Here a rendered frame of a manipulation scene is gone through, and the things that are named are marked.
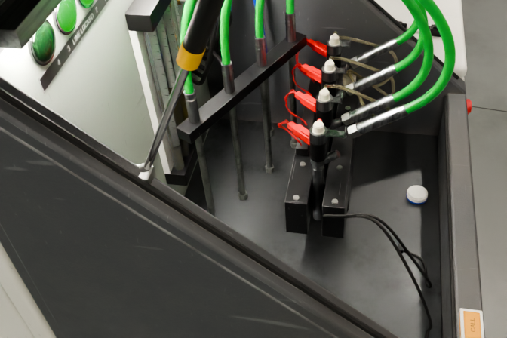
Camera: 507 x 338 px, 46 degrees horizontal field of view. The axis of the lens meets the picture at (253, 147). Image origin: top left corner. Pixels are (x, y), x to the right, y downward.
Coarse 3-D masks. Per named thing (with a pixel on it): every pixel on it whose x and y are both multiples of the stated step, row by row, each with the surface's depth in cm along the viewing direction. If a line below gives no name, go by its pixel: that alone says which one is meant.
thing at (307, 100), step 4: (300, 92) 105; (296, 96) 105; (300, 96) 104; (304, 96) 104; (308, 96) 103; (300, 100) 104; (304, 100) 103; (308, 100) 103; (312, 100) 102; (304, 104) 104; (308, 104) 103; (312, 104) 102; (312, 108) 102
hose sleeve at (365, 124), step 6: (396, 108) 87; (402, 108) 87; (384, 114) 88; (390, 114) 88; (396, 114) 87; (402, 114) 87; (408, 114) 87; (366, 120) 90; (372, 120) 89; (378, 120) 89; (384, 120) 88; (390, 120) 88; (396, 120) 88; (360, 126) 91; (366, 126) 90; (372, 126) 90; (378, 126) 89; (360, 132) 91; (366, 132) 91
